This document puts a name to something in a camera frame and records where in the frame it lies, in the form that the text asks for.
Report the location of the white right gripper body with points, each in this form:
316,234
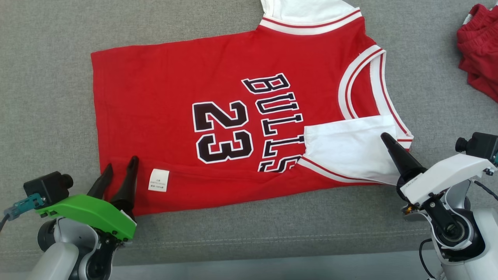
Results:
447,175

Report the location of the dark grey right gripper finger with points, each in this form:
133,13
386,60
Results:
412,165
400,167

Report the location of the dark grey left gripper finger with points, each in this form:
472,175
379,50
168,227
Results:
126,190
100,186

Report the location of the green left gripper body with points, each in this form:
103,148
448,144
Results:
89,210

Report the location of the red Bulls jersey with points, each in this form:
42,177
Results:
155,97

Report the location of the red shorts with white stripes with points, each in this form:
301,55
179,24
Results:
480,46

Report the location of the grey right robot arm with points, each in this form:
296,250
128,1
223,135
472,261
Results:
478,249

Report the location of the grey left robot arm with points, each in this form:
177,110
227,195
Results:
58,260

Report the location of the grey fabric sofa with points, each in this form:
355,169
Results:
46,97

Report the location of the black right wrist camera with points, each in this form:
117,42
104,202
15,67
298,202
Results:
480,146

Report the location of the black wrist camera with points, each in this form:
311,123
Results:
46,188
480,146

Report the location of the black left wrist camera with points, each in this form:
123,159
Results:
46,188

